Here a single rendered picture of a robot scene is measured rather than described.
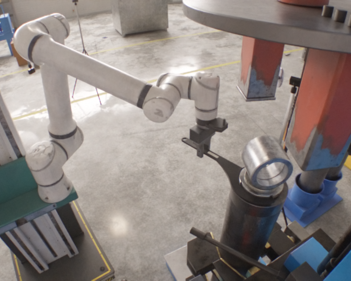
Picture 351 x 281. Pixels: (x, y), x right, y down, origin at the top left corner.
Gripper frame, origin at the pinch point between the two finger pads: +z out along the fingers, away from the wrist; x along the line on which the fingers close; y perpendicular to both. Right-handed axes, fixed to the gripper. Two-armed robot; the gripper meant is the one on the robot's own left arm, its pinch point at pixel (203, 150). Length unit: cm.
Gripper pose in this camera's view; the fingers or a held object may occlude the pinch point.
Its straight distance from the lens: 107.6
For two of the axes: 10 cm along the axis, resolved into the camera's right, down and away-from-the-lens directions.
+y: -7.0, -4.1, 5.8
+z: 0.4, 8.0, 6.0
